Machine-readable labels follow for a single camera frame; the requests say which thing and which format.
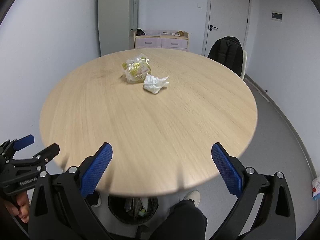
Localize white tissue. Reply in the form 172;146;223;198
143;74;169;94

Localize clear yellow plastic wrapper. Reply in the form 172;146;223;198
121;54;151;83

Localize black trash bin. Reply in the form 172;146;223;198
108;195;159;225

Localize person's left hand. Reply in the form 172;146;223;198
4;191;30;223

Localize white left shoe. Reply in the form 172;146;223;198
86;190;101;207

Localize white shoe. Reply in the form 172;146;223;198
86;190;101;207
183;190;201;207

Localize white right shoe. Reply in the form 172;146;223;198
183;190;201;207

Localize black trouser legs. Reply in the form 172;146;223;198
149;199;208;240

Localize round wooden table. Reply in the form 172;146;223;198
40;48;258;197

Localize white chair wooden legs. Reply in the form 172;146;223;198
240;49;248;80

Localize pink drawer cabinet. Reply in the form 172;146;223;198
132;29;189;51

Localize black object on cabinet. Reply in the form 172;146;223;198
136;29;145;36

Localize white door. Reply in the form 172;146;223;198
204;0;249;56

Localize tall white wardrobe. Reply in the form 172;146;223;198
97;0;139;55

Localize wall intercom panel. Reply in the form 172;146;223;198
271;11;283;22

